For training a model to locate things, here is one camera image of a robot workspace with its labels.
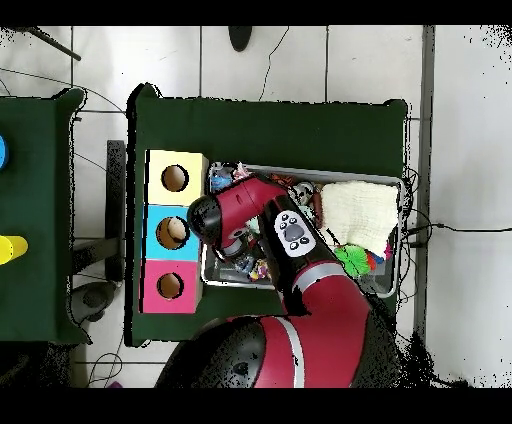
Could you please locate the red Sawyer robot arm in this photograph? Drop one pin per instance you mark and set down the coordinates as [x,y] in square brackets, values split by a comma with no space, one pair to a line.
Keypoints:
[328,328]

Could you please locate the shallow mesh bin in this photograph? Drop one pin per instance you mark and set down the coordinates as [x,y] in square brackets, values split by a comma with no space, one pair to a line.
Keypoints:
[224,276]

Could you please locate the wooden box with three holes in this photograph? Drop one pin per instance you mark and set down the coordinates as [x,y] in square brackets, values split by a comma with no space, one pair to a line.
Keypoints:
[176,196]

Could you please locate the orange tiger-striped ball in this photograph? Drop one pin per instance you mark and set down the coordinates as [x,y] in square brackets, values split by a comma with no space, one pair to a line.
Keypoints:
[283,180]

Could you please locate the crumpled colourful dotted paper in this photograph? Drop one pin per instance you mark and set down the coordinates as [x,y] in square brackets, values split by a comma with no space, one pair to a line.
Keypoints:
[242,172]

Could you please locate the brown toy hot dog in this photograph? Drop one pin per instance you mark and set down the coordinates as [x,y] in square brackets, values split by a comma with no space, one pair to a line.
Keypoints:
[318,210]

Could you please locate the cream knitted cloth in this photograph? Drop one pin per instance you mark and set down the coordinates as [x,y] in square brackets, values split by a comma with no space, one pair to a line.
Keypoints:
[360,212]

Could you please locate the green spiky puffer toy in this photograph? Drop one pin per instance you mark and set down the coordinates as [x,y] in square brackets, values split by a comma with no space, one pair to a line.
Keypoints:
[352,260]

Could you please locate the black shoe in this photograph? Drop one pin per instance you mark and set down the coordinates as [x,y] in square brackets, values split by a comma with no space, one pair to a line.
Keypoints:
[240,38]

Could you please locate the grey round base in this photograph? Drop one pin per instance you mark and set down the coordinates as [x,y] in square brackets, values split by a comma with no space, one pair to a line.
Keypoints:
[94,300]

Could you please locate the dark green side table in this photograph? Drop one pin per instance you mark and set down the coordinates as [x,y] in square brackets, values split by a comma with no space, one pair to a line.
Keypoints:
[28,200]

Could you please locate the yellow cylinder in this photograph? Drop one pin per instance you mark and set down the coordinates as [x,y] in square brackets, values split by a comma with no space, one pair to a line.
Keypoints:
[12,248]

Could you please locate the blue disc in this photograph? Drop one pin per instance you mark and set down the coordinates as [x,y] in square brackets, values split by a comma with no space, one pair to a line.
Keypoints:
[3,152]

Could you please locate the dark rod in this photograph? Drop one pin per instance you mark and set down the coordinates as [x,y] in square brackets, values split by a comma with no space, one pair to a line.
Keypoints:
[52,42]

